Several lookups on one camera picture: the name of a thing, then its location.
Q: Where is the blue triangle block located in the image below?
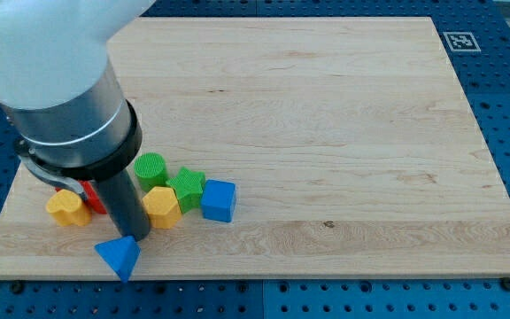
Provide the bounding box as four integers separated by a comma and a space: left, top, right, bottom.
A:
95, 236, 141, 283

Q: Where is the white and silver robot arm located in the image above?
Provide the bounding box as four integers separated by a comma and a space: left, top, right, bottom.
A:
0, 0, 154, 181

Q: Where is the blue cube block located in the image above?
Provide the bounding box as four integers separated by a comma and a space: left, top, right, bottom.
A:
200, 180, 236, 222

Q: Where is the green star block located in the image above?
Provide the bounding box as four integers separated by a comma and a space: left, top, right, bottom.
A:
166, 167, 205, 214

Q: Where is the wooden board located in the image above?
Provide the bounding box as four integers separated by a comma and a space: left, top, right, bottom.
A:
8, 18, 510, 280

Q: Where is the yellow pentagon block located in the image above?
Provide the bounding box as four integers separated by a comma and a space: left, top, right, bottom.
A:
143, 186, 182, 230

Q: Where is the green cylinder block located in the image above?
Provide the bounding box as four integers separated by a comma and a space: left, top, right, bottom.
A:
134, 152, 168, 192

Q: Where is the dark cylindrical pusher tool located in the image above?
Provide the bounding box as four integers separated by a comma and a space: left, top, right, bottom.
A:
90, 170, 151, 241

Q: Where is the red block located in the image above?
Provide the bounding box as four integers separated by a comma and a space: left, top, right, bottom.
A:
55, 181, 107, 214

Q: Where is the yellow heart block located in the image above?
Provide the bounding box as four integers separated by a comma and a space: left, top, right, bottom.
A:
45, 190, 92, 227

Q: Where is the white fiducial marker tag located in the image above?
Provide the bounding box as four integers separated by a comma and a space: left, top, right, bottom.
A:
443, 31, 481, 52

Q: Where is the grey cable clip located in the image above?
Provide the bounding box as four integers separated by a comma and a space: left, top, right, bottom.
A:
15, 147, 88, 200

